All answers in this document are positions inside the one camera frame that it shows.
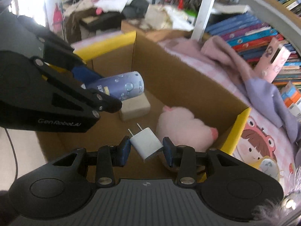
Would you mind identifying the black cable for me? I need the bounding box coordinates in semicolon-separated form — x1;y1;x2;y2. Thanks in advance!
3;127;18;182

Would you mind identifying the cream foam block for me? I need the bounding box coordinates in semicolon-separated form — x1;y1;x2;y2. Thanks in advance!
119;92;151;122

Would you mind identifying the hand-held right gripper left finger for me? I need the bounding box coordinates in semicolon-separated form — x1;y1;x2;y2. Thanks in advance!
53;135;132;186

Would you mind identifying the purple bubble print bottle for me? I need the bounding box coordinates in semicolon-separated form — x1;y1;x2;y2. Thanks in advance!
83;71;144;102

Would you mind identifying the pink and purple sweater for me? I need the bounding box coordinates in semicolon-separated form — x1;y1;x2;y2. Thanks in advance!
159;35;301;144

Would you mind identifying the brown patterned wooden box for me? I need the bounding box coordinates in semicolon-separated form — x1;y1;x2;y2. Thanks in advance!
121;20;194;42

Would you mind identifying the pink plush pig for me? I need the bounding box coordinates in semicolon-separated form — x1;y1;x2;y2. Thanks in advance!
156;106;219;153

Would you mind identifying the pink cartoon device box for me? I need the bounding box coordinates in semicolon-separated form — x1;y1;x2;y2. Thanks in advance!
253;37;292;83

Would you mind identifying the white wall charger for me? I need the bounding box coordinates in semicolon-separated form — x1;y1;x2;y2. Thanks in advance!
127;123;164;163

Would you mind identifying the pink checked tablecloth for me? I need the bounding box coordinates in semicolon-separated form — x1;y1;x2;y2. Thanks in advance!
71;36;301;194

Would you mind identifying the pile of clothes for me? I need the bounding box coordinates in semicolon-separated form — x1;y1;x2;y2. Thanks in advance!
62;0;151;43

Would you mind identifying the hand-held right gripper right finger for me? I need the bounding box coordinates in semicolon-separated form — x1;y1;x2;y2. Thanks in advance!
162;136;243;186

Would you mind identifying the yellow cardboard box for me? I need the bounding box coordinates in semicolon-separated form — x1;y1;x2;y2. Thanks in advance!
35;31;252;182

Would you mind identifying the row of colourful books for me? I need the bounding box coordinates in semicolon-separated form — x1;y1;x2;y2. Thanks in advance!
204;12;301;86

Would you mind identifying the grey fuzzy cloth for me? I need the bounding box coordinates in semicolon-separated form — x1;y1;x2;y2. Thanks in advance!
252;186;301;226

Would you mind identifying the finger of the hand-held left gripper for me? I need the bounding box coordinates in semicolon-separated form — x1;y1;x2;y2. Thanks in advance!
17;15;104;88
33;56;123;119

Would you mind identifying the orange and blue carton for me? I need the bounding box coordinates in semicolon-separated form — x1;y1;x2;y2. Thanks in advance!
288;99;301;123
281;81;301;109

